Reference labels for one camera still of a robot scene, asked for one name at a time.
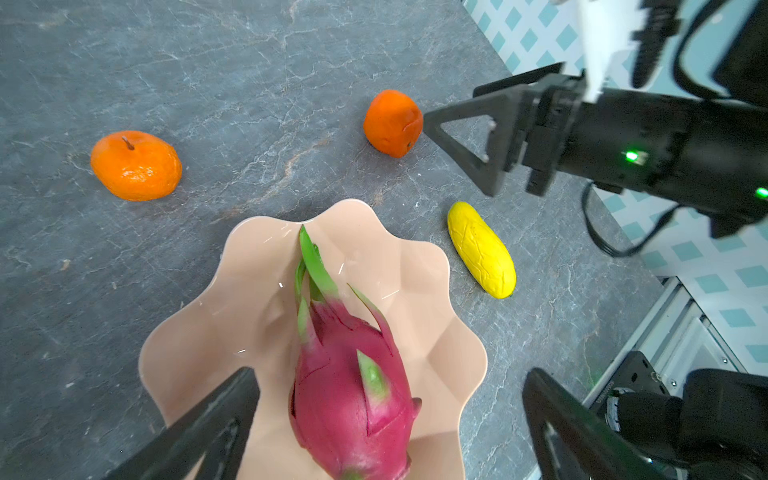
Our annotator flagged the pink dragon fruit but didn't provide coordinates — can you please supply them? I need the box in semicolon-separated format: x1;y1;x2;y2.
289;229;422;479

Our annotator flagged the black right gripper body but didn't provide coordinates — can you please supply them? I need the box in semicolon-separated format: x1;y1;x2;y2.
521;73;767;221

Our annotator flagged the orange fake tangerine with stem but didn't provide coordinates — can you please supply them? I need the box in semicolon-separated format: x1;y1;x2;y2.
90;131;183;201

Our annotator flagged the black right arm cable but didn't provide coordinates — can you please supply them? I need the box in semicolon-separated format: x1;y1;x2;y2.
580;181;685;259

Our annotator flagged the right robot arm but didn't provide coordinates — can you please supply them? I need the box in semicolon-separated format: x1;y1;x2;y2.
425;1;767;479

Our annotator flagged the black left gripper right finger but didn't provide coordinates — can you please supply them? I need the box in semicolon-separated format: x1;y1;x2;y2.
522;368;663;479

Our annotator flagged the dented orange fake fruit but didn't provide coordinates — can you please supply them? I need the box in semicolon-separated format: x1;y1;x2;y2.
363;90;424;158

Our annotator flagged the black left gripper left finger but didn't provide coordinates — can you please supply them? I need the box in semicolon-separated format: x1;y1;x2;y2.
107;367;260;479

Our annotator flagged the pink scalloped fruit bowl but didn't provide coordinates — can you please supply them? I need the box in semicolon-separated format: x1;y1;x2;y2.
138;199;488;479

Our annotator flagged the yellow fake fruit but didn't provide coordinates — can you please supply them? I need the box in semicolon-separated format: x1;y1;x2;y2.
446;201;517;299

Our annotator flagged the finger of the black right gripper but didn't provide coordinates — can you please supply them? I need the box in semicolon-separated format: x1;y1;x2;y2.
423;86;526;196
472;62;565;98

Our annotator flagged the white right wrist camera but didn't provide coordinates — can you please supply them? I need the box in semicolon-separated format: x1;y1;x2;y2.
553;0;647;103

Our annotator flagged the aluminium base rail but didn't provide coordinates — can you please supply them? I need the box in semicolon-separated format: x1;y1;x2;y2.
527;275;751;480

